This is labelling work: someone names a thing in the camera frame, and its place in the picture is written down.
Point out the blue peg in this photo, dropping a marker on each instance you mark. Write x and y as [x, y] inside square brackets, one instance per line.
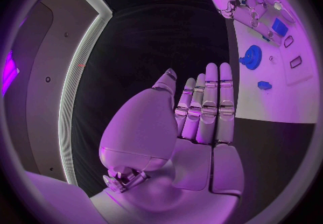
[243, 2]
[266, 38]

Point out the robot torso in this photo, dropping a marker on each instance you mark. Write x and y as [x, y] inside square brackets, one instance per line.
[45, 56]

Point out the blue gear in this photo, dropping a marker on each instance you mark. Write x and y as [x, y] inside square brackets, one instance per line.
[252, 56]

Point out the glowing light bar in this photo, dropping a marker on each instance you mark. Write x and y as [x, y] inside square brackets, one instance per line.
[8, 72]

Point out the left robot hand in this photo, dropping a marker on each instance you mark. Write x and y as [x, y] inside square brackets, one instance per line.
[151, 127]

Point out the blue block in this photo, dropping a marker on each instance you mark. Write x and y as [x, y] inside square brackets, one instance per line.
[279, 27]

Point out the white task board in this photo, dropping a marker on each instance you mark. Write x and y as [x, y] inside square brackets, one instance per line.
[272, 96]

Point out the blue plug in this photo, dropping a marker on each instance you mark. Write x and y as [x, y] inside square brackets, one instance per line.
[264, 85]

